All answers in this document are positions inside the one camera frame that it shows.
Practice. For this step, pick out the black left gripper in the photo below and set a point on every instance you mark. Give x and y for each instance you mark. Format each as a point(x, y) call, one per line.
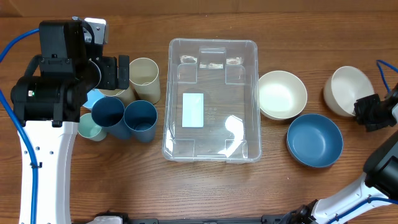
point(110, 79)

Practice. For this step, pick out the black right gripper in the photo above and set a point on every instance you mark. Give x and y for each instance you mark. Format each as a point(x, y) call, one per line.
point(368, 126)

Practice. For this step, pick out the light blue small cup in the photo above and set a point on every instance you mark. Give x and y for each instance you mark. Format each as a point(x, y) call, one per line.
point(92, 97)

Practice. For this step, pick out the cream bowl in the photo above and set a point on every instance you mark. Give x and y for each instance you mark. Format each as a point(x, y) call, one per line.
point(282, 95)
point(344, 88)

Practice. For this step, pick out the dark blue bowl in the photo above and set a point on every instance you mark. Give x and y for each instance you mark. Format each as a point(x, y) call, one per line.
point(314, 141)

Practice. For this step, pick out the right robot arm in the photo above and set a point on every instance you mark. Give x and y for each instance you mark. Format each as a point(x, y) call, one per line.
point(376, 187)

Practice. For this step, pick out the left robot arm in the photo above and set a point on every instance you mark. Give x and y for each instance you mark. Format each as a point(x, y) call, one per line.
point(46, 110)

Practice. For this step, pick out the white label in container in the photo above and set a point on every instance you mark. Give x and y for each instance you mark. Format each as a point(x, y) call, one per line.
point(193, 110)

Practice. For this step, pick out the clear plastic storage container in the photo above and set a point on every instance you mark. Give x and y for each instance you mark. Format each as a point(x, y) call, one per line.
point(226, 73)

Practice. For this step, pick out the tall beige cup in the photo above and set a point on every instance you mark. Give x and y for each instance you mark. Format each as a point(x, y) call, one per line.
point(127, 96)
point(144, 76)

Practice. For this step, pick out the tall dark blue cup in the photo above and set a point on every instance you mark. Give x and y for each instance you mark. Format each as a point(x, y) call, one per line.
point(108, 113)

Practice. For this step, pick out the mint green small cup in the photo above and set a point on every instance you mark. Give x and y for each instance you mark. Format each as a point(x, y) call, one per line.
point(87, 128)

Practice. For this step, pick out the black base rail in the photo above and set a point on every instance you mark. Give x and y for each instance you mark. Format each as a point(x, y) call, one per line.
point(123, 218)

